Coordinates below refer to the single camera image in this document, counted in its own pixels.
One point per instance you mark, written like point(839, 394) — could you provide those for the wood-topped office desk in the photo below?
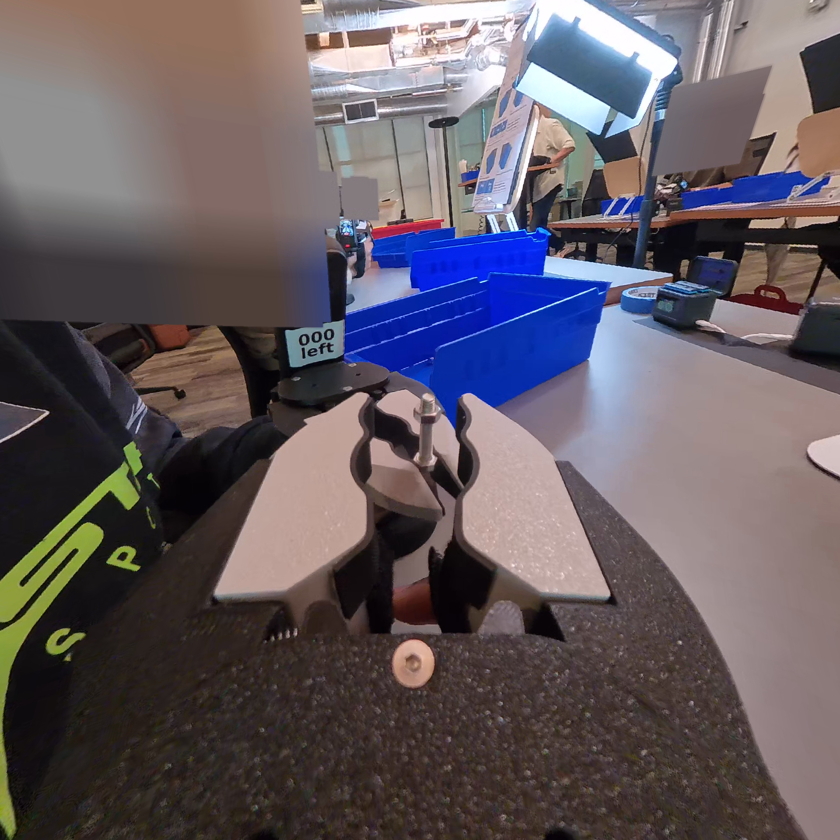
point(722, 213)

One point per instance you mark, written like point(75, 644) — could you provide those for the black office chair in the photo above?
point(124, 348)

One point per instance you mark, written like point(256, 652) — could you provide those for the person's right hand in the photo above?
point(413, 602)

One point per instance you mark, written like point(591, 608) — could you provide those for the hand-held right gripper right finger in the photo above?
point(531, 518)

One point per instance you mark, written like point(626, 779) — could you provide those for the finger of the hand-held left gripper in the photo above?
point(407, 495)
point(400, 403)

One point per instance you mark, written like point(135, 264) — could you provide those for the long steel hex bolt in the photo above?
point(424, 439)

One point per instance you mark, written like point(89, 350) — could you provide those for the black tripod pole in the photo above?
point(646, 210)

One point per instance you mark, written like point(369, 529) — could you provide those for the black hand-held camera rig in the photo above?
point(346, 236)

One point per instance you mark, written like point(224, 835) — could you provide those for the black monitor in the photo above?
point(823, 72)

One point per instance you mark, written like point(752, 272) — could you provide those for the red tool bag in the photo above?
point(764, 303)

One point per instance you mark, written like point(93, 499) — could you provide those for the blue plastic bin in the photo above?
point(525, 354)
point(394, 253)
point(754, 190)
point(620, 205)
point(479, 259)

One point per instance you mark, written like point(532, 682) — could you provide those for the blue masking tape roll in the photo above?
point(638, 300)

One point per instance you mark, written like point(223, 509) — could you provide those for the cardboard box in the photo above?
point(623, 176)

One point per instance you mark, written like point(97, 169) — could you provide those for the red plastic bin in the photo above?
point(407, 228)

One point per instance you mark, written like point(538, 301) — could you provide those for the black battery charger case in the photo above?
point(686, 305)

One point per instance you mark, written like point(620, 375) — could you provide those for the black floor lamp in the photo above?
point(444, 122)

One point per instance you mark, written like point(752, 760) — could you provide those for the small steel hex nut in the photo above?
point(426, 410)

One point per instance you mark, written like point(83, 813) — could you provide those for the instruction poster on tan board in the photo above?
point(505, 131)

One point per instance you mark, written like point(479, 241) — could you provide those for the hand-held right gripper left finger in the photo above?
point(295, 518)

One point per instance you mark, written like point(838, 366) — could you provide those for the white poster stand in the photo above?
point(827, 456)
point(502, 222)

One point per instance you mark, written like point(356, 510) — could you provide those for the person's left forearm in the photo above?
point(216, 459)

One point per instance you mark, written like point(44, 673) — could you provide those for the studio light panel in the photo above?
point(590, 59)

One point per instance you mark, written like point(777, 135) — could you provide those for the brown bag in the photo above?
point(172, 336)

